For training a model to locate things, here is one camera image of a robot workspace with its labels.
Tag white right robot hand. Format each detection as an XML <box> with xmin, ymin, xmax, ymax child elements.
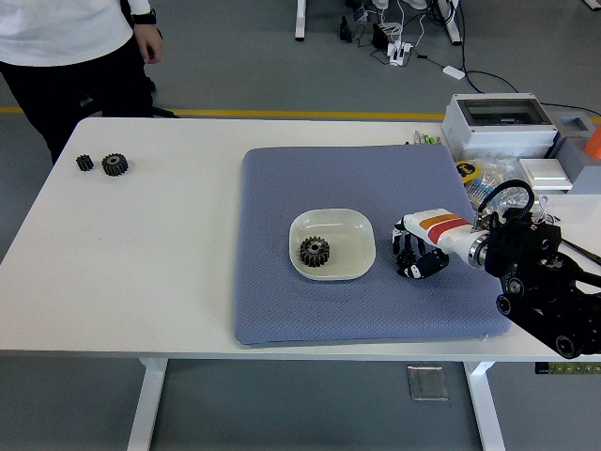
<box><xmin>389</xmin><ymin>206</ymin><xmax>477</xmax><ymax>282</ymax></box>

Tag white switch plate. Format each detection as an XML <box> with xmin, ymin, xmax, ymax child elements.
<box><xmin>517</xmin><ymin>158</ymin><xmax>575</xmax><ymax>192</ymax></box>

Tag person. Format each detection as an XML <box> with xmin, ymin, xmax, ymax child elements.
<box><xmin>0</xmin><ymin>0</ymin><xmax>165</xmax><ymax>165</ymax></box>

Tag white background desk leg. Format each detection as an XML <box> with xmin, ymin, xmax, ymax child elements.
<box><xmin>294</xmin><ymin>0</ymin><xmax>308</xmax><ymax>41</ymax></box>
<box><xmin>439</xmin><ymin>0</ymin><xmax>464</xmax><ymax>47</ymax></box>

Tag grey electrical enclosure box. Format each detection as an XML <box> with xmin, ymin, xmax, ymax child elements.
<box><xmin>441</xmin><ymin>92</ymin><xmax>560</xmax><ymax>156</ymax></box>

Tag large black gear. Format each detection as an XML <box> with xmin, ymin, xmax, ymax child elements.
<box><xmin>298</xmin><ymin>235</ymin><xmax>331</xmax><ymax>269</ymax></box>
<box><xmin>100</xmin><ymin>152</ymin><xmax>130</xmax><ymax>179</ymax></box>

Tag black floor cable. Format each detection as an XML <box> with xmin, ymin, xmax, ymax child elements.
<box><xmin>455</xmin><ymin>0</ymin><xmax>522</xmax><ymax>94</ymax></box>

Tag orange cone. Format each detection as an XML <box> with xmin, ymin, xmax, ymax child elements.
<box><xmin>583</xmin><ymin>124</ymin><xmax>601</xmax><ymax>159</ymax></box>

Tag table height control panel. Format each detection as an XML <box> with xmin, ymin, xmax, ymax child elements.
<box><xmin>533</xmin><ymin>360</ymin><xmax>601</xmax><ymax>376</ymax></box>

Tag blue-grey quilted mat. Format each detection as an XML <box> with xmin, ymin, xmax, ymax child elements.
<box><xmin>232</xmin><ymin>144</ymin><xmax>512</xmax><ymax>349</ymax></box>

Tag person's hand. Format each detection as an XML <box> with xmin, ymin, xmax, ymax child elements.
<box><xmin>134</xmin><ymin>23</ymin><xmax>165</xmax><ymax>65</ymax></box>

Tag white square dish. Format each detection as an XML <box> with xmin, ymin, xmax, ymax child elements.
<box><xmin>287</xmin><ymin>208</ymin><xmax>377</xmax><ymax>282</ymax></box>

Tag metal floor plate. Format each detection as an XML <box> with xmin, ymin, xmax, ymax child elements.
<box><xmin>406</xmin><ymin>365</ymin><xmax>450</xmax><ymax>402</ymax></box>

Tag black office chair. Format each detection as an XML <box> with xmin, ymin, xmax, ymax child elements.
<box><xmin>77</xmin><ymin>77</ymin><xmax>182</xmax><ymax>118</ymax></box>

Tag clear plastic parts bag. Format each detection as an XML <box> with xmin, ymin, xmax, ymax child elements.
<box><xmin>467</xmin><ymin>157</ymin><xmax>541</xmax><ymax>210</ymax></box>

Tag yellow tape measure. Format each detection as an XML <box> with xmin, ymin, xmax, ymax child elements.
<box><xmin>455</xmin><ymin>159</ymin><xmax>485</xmax><ymax>184</ymax></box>

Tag grey recessed block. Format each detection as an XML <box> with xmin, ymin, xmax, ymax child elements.
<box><xmin>547</xmin><ymin>112</ymin><xmax>601</xmax><ymax>194</ymax></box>

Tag thin white wire bundle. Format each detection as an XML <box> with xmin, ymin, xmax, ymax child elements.
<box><xmin>534</xmin><ymin>194</ymin><xmax>562</xmax><ymax>225</ymax></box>

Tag white power strip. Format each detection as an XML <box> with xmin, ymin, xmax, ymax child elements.
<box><xmin>385</xmin><ymin>40</ymin><xmax>415</xmax><ymax>68</ymax></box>

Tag white table leg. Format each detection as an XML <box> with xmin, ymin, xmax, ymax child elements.
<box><xmin>126</xmin><ymin>359</ymin><xmax>168</xmax><ymax>451</ymax></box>
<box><xmin>462</xmin><ymin>361</ymin><xmax>506</xmax><ymax>451</ymax></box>

